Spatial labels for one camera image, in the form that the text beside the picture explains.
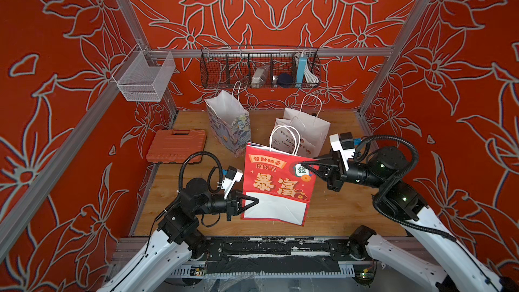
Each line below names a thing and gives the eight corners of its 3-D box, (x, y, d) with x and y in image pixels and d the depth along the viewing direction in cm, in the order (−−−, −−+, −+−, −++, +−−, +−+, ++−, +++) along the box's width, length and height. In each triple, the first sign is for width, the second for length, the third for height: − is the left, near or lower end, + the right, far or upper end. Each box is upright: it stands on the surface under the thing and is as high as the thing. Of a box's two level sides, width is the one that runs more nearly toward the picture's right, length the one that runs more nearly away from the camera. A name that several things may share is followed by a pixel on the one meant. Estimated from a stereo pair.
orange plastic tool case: (149, 164, 98) (143, 156, 93) (161, 136, 110) (156, 127, 104) (200, 164, 98) (197, 156, 93) (206, 136, 110) (203, 127, 104)
